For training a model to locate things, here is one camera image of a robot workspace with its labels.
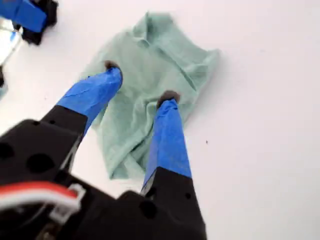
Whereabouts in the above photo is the green t-shirt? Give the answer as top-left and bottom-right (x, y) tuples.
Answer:
(79, 11), (222, 181)

